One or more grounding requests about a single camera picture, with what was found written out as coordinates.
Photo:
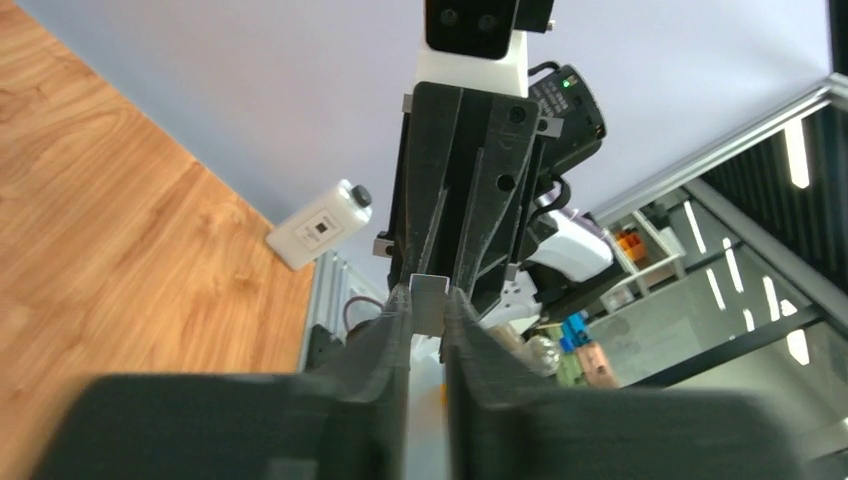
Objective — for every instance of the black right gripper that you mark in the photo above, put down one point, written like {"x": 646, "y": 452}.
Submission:
{"x": 486, "y": 159}

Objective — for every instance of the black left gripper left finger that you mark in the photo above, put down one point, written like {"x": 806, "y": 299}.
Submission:
{"x": 343, "y": 420}

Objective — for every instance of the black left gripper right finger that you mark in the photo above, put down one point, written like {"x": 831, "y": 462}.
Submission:
{"x": 506, "y": 422}

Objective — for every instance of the white bottle black cap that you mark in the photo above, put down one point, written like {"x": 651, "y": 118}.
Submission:
{"x": 322, "y": 225}

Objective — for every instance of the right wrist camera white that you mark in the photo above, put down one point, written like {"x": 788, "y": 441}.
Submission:
{"x": 481, "y": 45}

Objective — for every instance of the staple strip unloaded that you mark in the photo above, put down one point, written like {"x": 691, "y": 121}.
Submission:
{"x": 429, "y": 294}

